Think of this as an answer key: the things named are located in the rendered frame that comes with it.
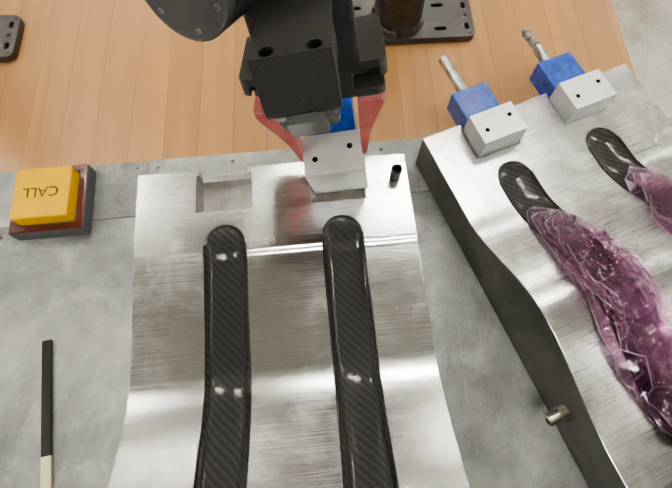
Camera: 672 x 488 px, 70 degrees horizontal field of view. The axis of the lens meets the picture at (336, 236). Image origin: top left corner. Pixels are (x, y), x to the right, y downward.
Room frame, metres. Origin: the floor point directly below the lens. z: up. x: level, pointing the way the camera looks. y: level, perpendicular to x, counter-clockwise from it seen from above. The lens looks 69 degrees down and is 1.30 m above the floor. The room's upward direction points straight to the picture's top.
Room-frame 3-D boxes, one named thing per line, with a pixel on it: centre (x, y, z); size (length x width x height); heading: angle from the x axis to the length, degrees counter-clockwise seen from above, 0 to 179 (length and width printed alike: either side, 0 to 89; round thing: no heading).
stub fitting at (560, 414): (0.00, -0.20, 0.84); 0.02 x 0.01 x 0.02; 112
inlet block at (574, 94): (0.37, -0.25, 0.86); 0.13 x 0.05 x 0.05; 22
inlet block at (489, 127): (0.33, -0.15, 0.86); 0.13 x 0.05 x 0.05; 22
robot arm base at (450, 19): (0.49, -0.08, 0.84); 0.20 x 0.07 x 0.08; 93
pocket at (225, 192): (0.20, 0.11, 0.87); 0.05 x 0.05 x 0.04; 5
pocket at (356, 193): (0.21, 0.00, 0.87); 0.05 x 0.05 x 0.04; 5
